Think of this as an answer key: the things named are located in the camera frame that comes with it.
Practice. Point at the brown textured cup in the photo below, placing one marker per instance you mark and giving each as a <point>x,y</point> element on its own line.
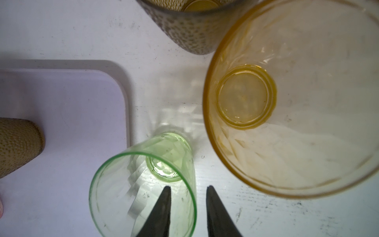
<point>21,141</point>
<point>196,26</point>

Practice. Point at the green smooth cup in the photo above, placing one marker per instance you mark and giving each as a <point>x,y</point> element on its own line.
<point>126,187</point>

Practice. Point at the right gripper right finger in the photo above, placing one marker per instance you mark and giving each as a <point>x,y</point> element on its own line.
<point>219,223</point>

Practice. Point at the brown textured cup back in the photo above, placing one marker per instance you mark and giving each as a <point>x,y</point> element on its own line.
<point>196,26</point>

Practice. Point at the pink smooth cup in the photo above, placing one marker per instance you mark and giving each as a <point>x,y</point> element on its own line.
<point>1,209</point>

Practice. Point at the lilac plastic tray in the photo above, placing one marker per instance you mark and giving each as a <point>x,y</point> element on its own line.
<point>82,108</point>

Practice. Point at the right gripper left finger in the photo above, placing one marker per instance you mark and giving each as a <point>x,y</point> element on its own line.
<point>158,222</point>

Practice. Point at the brown textured cup front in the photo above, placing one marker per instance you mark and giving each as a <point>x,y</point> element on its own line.
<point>21,141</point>

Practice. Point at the yellow smooth cup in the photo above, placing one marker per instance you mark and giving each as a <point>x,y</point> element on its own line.
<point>291,97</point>

